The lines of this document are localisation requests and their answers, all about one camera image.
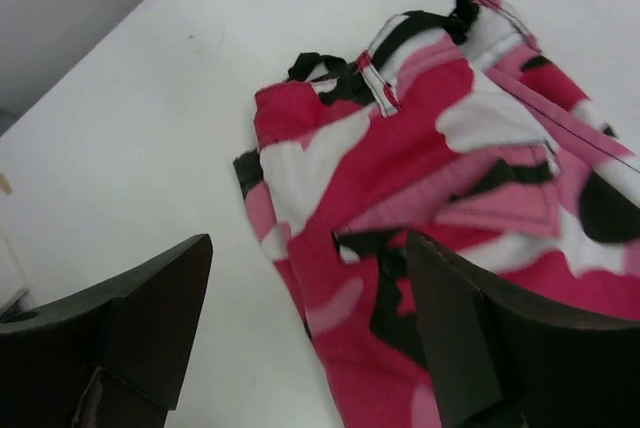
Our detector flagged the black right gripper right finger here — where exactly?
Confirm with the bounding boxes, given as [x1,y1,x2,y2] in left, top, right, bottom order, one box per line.
[407,231,639,427]

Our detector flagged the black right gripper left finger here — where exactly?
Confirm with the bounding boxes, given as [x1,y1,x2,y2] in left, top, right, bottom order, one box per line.
[1,234,213,427]

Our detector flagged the pink camouflage trousers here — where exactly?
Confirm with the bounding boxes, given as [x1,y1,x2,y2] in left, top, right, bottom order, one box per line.
[234,0,639,427]

